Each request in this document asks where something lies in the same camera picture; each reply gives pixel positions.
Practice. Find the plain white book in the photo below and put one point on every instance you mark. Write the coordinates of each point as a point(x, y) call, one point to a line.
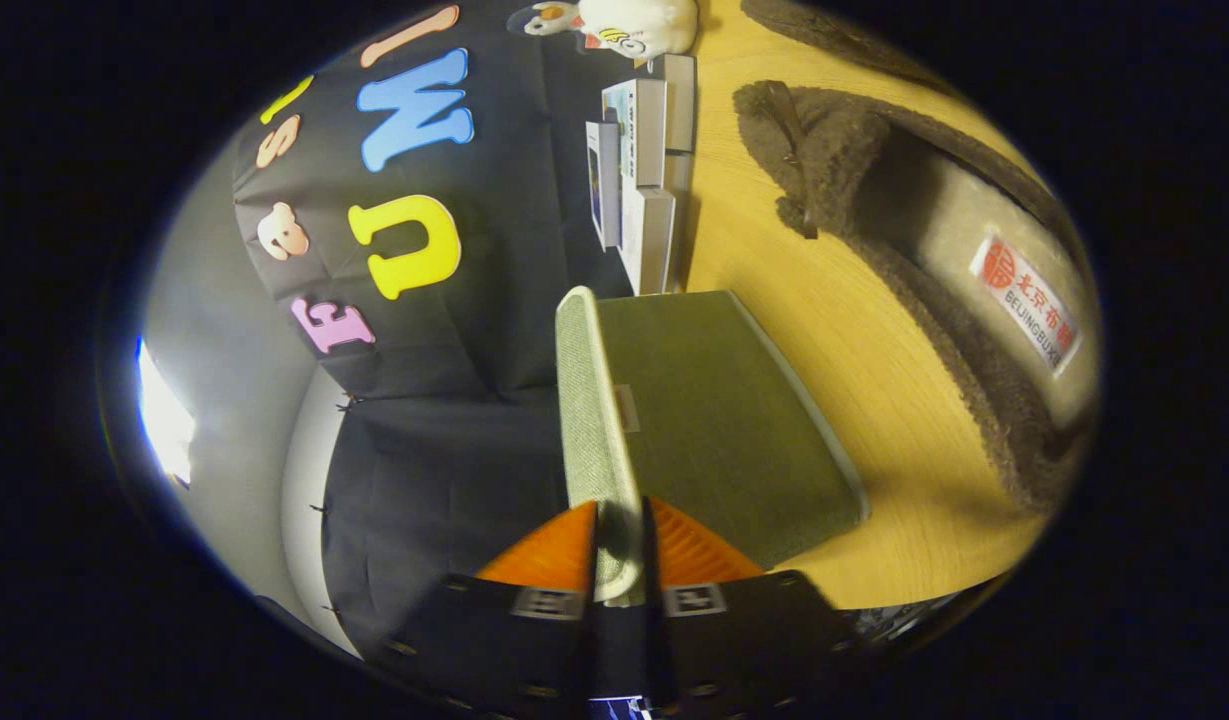
point(649, 240)

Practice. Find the black cover book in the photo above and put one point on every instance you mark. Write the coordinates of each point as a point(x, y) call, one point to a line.
point(680, 100)

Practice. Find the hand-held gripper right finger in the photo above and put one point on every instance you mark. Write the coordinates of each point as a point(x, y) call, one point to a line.
point(744, 640)

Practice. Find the brown fuzzy shoe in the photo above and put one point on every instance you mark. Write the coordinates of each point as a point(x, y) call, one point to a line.
point(844, 160)
point(814, 22)

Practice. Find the penguin plush toy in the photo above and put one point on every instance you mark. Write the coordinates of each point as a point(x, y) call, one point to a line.
point(549, 18)

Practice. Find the large ceiling light panel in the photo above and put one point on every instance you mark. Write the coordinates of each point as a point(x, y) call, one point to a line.
point(164, 420)

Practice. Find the green fabric storage box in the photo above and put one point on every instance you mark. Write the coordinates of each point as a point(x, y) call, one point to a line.
point(714, 420)

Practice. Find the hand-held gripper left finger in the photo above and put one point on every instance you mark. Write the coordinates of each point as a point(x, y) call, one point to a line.
point(494, 640)

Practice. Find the white seal plush toy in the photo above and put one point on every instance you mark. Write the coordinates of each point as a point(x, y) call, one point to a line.
point(644, 20)

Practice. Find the black backdrop cloth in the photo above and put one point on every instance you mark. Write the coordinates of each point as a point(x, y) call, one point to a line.
point(454, 450)

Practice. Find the white book night photo cover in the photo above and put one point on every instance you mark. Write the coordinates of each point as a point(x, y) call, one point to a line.
point(604, 180)

